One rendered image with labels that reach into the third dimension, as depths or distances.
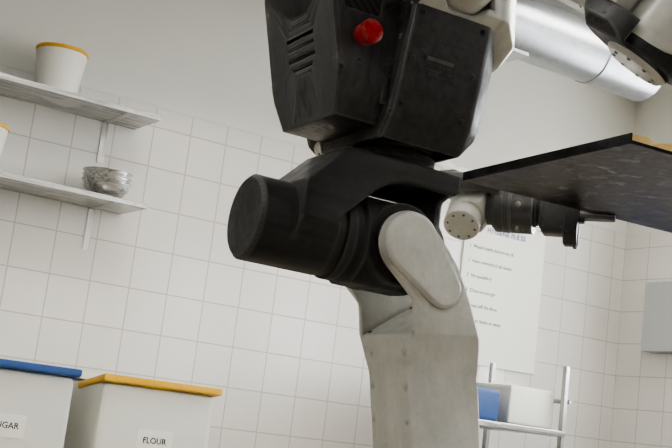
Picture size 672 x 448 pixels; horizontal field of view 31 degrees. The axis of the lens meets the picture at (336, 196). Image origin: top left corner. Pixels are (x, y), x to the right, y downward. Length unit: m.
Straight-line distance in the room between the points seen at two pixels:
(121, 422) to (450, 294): 3.60
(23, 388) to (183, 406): 0.70
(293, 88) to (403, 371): 0.41
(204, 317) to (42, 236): 0.91
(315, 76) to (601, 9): 0.41
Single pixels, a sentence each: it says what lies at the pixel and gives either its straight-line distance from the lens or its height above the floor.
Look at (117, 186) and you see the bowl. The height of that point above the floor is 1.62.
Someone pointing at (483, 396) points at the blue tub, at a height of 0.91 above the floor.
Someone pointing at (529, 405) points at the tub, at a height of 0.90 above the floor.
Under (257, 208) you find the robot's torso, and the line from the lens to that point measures 1.51.
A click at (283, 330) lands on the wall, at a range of 6.19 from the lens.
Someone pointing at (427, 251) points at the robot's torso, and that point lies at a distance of 1.57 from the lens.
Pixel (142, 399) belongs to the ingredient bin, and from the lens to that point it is 5.11.
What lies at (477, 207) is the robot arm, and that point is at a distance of 2.12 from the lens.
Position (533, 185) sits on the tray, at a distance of 1.94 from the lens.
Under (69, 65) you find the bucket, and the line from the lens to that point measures 5.52.
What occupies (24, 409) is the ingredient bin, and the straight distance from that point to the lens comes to 4.93.
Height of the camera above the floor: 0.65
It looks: 11 degrees up
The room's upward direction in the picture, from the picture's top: 7 degrees clockwise
